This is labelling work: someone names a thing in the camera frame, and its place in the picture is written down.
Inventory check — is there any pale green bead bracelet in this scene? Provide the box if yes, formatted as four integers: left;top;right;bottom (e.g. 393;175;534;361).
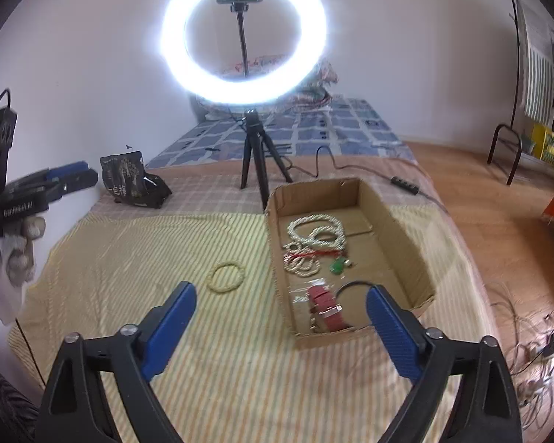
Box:
207;262;246;294

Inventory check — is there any left gloved hand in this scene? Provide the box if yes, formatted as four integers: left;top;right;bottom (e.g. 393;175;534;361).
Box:
0;216;46;326

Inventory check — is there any black printed bag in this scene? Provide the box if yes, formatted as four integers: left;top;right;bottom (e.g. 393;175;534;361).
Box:
100;151;173;209

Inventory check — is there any black thin bangle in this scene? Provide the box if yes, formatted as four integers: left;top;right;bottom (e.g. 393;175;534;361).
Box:
335;280;375;306

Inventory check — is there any yellow striped cloth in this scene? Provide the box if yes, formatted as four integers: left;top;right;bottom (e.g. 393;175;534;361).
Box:
6;204;497;443

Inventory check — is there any green jade pendant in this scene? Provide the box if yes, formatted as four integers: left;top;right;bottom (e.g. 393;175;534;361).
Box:
330;257;353;275

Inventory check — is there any brown cardboard box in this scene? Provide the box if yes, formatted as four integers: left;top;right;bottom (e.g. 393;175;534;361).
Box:
266;178;435;349

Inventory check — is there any pink checked blanket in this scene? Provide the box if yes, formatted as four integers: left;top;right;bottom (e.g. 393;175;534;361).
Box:
90;149;443;219

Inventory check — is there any black tripod stand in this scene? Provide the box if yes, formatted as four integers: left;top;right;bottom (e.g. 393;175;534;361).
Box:
240;110;293;209

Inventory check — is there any blue patterned bed sheet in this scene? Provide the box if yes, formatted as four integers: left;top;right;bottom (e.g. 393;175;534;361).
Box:
147;96;415;169

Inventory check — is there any black clothes rack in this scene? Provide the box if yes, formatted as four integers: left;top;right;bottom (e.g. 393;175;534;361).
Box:
486;0;554;186

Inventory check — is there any yellow green box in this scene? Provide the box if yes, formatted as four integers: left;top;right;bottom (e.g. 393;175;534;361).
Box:
531;123;554;166

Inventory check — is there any black phone holder gooseneck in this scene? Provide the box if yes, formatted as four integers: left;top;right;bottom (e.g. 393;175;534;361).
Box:
216;0;263;79

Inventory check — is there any striped hanging towel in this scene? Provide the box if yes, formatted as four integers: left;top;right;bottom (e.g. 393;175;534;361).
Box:
515;0;554;126

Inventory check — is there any small pearl bracelet red string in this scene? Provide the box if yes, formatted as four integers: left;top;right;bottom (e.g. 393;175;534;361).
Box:
282;247;333;279

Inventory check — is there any power strip with cables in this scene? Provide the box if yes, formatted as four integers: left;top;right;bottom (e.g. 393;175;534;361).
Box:
486;282;554;441

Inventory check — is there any long white pearl necklace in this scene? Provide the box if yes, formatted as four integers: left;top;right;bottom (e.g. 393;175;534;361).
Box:
285;212;347;255

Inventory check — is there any black cable with remote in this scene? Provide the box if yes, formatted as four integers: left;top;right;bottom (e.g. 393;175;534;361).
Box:
281;145;449;215

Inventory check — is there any white ring light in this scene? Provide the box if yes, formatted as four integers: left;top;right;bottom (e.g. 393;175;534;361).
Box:
159;0;328;106

